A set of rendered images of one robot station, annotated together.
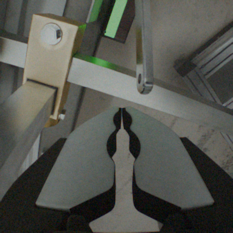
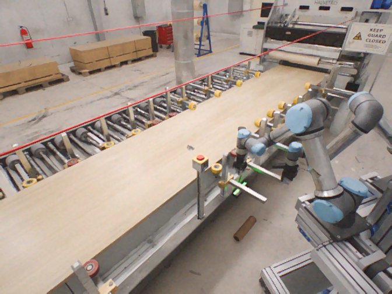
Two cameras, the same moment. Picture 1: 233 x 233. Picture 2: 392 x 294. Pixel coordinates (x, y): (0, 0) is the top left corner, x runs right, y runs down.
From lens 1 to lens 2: 1.59 m
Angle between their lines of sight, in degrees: 83
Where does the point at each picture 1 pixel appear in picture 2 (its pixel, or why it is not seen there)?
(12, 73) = not seen: hidden behind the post
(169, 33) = (258, 261)
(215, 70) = (284, 272)
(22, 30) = (209, 192)
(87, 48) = (228, 194)
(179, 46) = not seen: hidden behind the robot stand
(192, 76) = (268, 270)
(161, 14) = (254, 249)
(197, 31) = not seen: hidden behind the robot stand
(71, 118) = (216, 207)
